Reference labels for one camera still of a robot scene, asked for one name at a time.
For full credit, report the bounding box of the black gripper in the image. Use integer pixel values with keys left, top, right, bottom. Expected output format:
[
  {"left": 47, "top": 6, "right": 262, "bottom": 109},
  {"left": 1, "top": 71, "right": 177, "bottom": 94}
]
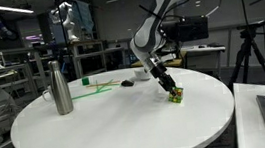
[{"left": 148, "top": 58, "right": 180, "bottom": 100}]

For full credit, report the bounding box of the multicoloured Rubik's cube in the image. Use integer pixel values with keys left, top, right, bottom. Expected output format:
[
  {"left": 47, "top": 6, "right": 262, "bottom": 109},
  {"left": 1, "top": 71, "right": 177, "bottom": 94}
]
[{"left": 166, "top": 85, "right": 186, "bottom": 105}]

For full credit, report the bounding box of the small green cube block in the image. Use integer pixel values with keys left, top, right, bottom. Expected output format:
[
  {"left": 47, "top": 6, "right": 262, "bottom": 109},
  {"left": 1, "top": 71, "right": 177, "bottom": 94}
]
[{"left": 81, "top": 76, "right": 90, "bottom": 87}]

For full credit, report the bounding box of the wooden desk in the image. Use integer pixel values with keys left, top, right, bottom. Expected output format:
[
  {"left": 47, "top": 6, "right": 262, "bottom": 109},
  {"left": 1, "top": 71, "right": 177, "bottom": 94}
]
[{"left": 130, "top": 51, "right": 189, "bottom": 74}]

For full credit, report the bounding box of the white bowl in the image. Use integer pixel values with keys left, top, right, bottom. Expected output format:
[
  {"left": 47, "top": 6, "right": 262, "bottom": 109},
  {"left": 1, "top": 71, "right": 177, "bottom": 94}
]
[{"left": 133, "top": 67, "right": 153, "bottom": 83}]

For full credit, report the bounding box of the black folding pocket tool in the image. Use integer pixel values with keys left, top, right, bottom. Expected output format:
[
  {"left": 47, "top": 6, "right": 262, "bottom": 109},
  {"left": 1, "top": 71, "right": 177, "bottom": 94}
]
[{"left": 120, "top": 78, "right": 136, "bottom": 88}]

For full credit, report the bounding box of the white desk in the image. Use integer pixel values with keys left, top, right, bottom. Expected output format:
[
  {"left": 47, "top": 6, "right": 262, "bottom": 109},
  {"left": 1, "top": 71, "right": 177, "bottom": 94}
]
[{"left": 180, "top": 41, "right": 230, "bottom": 79}]

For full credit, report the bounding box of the black monitor with stand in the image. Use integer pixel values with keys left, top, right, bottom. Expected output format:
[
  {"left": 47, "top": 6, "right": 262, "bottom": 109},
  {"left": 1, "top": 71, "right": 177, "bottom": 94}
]
[{"left": 160, "top": 19, "right": 183, "bottom": 53}]

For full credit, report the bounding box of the black keyboard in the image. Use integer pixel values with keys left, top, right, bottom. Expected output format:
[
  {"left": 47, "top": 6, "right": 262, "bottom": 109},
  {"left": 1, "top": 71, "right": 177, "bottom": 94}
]
[{"left": 207, "top": 40, "right": 225, "bottom": 49}]

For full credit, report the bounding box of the wide black monitor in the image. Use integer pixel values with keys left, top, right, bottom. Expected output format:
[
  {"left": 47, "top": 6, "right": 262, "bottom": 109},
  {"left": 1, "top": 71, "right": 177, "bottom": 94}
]
[{"left": 175, "top": 13, "right": 211, "bottom": 43}]

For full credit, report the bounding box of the long green straw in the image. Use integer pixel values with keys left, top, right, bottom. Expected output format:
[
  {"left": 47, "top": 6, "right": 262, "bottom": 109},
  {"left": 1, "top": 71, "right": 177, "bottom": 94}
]
[{"left": 70, "top": 86, "right": 114, "bottom": 101}]

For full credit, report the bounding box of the metal shelf table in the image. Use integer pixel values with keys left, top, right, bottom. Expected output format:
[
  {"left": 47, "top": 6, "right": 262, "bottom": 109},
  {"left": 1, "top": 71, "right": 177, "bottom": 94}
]
[{"left": 68, "top": 38, "right": 108, "bottom": 80}]

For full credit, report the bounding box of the stainless steel water bottle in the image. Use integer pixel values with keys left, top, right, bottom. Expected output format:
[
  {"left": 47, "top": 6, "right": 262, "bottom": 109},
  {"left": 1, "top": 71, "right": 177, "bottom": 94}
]
[{"left": 48, "top": 58, "right": 76, "bottom": 117}]

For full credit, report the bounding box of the blue hanging cloth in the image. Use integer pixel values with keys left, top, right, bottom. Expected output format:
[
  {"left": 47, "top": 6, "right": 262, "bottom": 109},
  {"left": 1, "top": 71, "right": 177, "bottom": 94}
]
[{"left": 71, "top": 0, "right": 96, "bottom": 34}]

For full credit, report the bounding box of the black stand pole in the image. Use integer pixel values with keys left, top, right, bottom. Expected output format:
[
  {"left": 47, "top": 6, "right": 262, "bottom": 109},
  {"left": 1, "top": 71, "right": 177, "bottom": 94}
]
[{"left": 54, "top": 0, "right": 76, "bottom": 81}]

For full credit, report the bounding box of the white mug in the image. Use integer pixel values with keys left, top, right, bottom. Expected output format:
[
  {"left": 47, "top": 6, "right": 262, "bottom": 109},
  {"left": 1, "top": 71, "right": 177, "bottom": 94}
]
[{"left": 40, "top": 85, "right": 56, "bottom": 103}]

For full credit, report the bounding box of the black camera tripod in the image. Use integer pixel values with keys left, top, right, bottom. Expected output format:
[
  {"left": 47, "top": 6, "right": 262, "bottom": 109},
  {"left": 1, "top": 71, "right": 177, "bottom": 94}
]
[{"left": 221, "top": 26, "right": 265, "bottom": 91}]

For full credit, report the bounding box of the black camera on tripod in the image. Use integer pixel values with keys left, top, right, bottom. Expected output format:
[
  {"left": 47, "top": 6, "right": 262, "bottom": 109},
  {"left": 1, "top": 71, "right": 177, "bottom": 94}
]
[{"left": 235, "top": 19, "right": 265, "bottom": 32}]

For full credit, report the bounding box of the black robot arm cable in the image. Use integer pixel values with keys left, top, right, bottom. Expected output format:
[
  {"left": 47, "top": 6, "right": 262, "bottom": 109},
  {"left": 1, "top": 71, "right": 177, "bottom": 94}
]
[{"left": 196, "top": 0, "right": 251, "bottom": 32}]

